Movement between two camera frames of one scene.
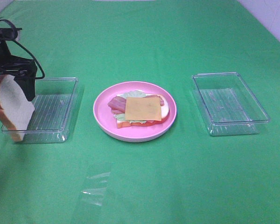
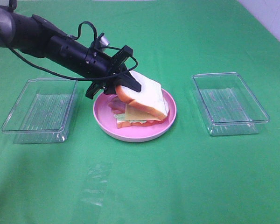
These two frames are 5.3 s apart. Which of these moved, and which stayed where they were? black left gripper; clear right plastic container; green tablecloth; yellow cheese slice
Moved: black left gripper
Stayed: yellow cheese slice; green tablecloth; clear right plastic container
